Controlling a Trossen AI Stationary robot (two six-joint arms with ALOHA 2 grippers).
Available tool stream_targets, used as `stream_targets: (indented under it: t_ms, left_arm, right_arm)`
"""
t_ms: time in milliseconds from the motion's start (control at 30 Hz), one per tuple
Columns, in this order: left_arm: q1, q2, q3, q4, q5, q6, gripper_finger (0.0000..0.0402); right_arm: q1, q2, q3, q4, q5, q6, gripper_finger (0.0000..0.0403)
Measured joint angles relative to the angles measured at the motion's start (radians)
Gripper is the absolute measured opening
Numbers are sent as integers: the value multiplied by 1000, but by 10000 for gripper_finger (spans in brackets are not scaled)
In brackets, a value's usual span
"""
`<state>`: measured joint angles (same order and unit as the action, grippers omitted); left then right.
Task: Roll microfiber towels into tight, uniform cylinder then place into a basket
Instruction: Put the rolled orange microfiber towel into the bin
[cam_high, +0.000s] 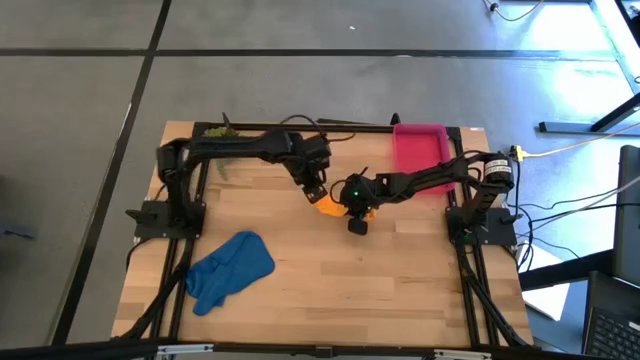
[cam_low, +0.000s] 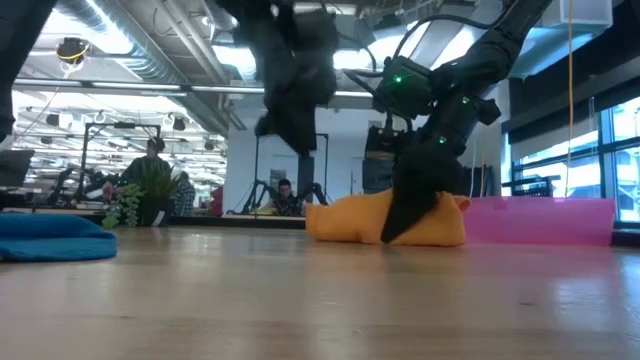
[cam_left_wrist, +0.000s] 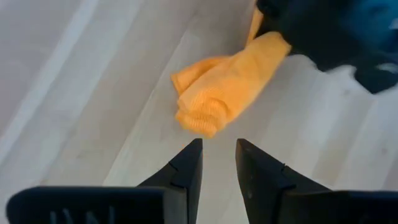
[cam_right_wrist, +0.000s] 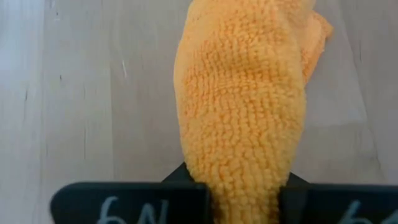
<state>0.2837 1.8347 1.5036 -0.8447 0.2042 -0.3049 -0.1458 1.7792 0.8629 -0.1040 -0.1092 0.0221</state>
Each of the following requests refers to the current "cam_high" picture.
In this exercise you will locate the black desk leg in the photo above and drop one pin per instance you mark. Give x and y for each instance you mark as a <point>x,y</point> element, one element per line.
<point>617,112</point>

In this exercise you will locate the blue microfiber towel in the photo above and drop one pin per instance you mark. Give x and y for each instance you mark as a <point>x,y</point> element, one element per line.
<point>230,270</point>

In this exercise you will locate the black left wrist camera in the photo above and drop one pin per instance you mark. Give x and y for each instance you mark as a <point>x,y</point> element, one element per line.
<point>316,147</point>

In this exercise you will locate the grey desk foot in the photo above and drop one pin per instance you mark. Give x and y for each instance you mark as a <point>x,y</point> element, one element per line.
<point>565,127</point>

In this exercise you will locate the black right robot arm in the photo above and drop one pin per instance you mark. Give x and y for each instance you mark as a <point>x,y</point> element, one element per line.
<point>430,177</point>

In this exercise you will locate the black desk crossbar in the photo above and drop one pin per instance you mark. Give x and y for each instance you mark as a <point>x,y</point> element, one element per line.
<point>565,271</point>

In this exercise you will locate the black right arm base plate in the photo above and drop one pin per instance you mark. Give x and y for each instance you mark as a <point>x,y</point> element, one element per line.
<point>502,235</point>

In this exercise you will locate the pink plastic basket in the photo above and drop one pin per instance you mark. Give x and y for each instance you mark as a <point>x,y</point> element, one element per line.
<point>420,150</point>

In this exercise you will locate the orange microfiber towel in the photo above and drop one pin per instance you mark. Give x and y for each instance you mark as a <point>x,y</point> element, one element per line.
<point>331,206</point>

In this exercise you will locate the yellow power strip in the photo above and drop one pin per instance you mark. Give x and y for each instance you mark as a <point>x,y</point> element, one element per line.
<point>517,153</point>

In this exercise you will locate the small green potted plant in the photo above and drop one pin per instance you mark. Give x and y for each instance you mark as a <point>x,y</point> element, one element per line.
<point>216,132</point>

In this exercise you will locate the black aluminium rig frame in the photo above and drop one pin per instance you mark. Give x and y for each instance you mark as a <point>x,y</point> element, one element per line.
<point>370,128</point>

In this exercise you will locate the black laptop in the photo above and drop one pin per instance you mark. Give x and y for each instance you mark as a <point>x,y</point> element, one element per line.
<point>615,335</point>

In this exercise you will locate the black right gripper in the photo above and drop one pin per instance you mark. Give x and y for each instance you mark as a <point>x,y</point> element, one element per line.
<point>360,199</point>

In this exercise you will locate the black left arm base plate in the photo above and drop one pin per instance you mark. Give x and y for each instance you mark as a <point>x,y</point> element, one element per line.
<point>150,220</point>

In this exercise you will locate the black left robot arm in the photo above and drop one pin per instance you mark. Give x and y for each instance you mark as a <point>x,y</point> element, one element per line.
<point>235,146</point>

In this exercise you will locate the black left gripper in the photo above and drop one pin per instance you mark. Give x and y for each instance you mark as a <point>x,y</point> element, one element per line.
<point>310,171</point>

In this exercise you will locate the dark grey monitor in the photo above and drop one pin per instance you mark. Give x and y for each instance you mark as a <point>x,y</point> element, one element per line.
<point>629,220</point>

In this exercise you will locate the silver metal bracket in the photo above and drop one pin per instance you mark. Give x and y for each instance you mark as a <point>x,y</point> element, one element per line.
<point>462,355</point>
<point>185,349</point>

